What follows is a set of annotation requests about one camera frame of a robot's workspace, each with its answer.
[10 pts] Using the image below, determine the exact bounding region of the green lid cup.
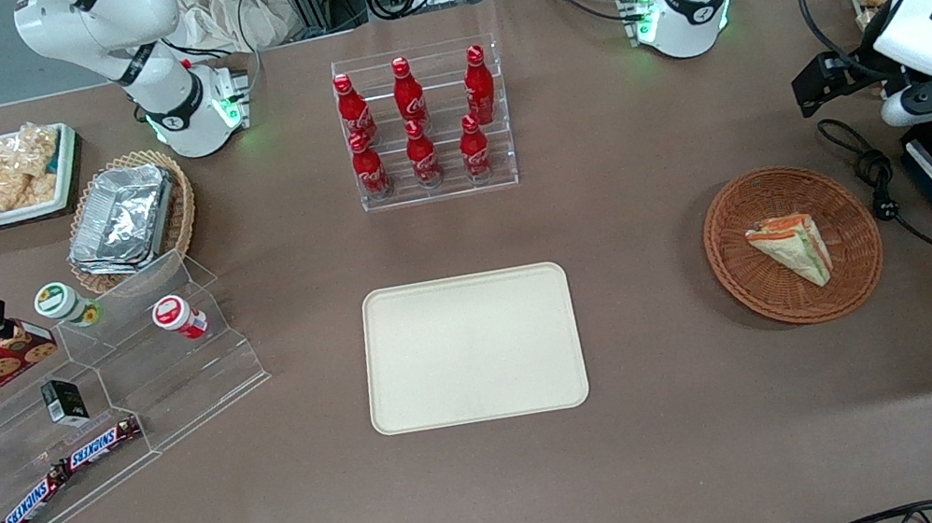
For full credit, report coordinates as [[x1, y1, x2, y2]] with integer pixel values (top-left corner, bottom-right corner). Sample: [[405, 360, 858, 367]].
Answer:
[[32, 275, 105, 334]]

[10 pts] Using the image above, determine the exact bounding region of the clear acrylic bottle rack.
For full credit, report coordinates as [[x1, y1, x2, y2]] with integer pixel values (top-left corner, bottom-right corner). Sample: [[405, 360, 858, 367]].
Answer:
[[329, 32, 523, 216]]

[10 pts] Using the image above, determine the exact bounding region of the beige cloth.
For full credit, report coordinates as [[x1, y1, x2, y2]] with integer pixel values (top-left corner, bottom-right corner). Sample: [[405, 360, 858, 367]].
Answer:
[[172, 0, 300, 64]]

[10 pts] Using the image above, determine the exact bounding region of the clear acrylic step shelf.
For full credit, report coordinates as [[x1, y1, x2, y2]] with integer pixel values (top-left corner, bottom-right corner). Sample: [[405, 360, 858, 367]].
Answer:
[[0, 303, 176, 523], [47, 236, 281, 465]]

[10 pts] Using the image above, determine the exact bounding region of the clear rice cracker bag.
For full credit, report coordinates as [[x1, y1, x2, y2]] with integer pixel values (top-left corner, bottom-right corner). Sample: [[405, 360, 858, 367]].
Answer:
[[0, 119, 67, 185], [0, 156, 63, 215]]

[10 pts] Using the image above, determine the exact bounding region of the triangle sandwich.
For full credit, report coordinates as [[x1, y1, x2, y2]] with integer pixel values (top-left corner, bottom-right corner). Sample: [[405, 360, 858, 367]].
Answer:
[[742, 208, 837, 298]]

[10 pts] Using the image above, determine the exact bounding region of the Snickers chocolate bar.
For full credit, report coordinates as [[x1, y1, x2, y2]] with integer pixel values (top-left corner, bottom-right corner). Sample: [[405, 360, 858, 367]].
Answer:
[[0, 463, 78, 523], [56, 414, 148, 474]]

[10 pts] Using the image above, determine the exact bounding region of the red lid cup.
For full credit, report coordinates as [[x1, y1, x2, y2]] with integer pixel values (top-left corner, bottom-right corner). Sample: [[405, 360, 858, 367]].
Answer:
[[149, 290, 210, 346]]

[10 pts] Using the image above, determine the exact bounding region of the black power cable with plug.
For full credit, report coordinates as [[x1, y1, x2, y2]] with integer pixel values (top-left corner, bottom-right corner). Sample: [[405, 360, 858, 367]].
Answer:
[[814, 100, 932, 281]]

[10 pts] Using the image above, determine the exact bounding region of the oval light wicker basket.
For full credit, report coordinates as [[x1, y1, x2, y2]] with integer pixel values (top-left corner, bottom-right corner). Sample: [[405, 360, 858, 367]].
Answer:
[[52, 143, 208, 300]]

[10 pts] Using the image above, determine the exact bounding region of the round brown wicker basket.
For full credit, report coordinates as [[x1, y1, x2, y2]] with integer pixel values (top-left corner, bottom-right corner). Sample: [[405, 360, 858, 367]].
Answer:
[[693, 152, 895, 340]]

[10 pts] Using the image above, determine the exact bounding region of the beige plastic tray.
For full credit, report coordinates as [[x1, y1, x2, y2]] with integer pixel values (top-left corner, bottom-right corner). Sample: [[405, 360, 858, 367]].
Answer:
[[350, 258, 593, 441]]

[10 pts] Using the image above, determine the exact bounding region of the red cola bottle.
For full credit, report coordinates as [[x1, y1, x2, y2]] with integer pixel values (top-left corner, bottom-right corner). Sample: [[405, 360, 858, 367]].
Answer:
[[388, 53, 432, 134], [458, 42, 501, 128], [402, 117, 445, 191], [347, 129, 396, 204], [455, 112, 496, 181], [331, 70, 381, 151]]

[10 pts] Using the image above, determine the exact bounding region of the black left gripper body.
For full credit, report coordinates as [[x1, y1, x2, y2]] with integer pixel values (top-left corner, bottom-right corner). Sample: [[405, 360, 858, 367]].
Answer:
[[821, 52, 886, 108]]

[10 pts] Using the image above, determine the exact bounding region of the aluminium foil tray stack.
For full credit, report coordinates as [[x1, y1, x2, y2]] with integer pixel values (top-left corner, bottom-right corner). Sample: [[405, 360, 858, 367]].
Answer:
[[56, 159, 189, 284]]

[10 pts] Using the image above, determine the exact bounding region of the small black box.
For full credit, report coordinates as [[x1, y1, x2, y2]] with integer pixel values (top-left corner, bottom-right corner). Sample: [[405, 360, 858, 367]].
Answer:
[[39, 375, 91, 431]]

